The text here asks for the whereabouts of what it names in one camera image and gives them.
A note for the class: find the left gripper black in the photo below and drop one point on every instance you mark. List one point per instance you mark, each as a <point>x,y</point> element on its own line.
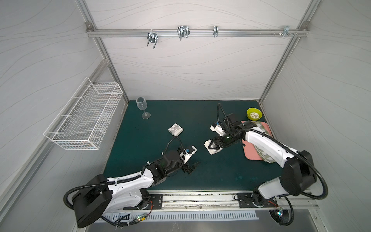
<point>187,166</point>

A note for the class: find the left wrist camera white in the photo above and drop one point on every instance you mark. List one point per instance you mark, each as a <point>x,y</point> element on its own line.
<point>188,153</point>

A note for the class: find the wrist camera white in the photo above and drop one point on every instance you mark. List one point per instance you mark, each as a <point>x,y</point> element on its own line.
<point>215,127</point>
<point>188,153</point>

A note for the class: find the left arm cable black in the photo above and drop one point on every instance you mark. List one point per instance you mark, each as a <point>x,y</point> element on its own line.
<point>115,182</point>

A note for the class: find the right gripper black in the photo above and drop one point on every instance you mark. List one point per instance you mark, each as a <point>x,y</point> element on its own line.
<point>216,141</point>

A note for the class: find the metal bracket hook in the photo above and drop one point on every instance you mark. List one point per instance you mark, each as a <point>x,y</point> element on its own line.
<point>286,33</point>

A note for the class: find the green bowl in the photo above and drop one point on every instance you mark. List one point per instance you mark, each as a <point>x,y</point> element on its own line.
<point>254,114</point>

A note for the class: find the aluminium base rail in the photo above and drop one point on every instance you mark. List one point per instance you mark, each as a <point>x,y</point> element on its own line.
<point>193,200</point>

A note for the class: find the white closed jewelry box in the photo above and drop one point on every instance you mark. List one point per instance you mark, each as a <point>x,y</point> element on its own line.
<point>175,130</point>

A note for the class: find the green checkered cloth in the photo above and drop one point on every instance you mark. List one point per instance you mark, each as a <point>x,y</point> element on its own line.
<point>263,155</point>

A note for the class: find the white wire basket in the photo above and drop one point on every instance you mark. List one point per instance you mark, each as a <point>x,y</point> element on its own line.
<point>84,120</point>

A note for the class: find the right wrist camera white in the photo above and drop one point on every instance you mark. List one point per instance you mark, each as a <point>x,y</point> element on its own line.
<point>215,127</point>

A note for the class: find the clear wine glass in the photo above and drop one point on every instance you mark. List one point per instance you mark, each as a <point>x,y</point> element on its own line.
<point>142,105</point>

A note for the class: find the metal clamp hook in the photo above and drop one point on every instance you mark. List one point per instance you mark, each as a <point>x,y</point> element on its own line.
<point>152,38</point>

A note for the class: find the small metal ring hook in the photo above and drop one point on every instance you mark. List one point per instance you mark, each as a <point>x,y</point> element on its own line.
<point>215,31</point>

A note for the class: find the aluminium crossbar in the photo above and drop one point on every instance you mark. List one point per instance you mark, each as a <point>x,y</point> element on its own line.
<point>168,33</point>

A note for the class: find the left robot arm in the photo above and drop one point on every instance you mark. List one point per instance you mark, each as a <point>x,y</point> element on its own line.
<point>103,195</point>

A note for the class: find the pink tray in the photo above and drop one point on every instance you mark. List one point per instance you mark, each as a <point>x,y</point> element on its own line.
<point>250,152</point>

